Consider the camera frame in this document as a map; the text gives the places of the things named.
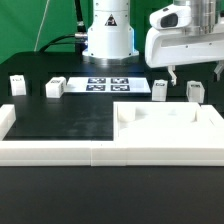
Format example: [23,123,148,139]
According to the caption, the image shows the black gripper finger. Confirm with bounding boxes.
[167,65,177,85]
[214,60,224,81]

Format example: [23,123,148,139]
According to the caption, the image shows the white marker sheet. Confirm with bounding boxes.
[65,77,151,93]

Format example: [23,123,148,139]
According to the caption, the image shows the black cables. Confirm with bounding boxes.
[39,0,90,54]

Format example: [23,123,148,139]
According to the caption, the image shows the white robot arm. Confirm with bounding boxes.
[83,0,224,75]

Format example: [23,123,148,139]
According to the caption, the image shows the white square tabletop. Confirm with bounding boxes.
[113,102,213,140]

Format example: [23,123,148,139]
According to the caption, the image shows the white cord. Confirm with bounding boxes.
[33,0,52,53]

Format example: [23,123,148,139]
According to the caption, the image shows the white U-shaped fence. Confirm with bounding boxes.
[0,104,224,166]

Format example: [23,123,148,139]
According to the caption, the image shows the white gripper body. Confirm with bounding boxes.
[145,28,224,68]

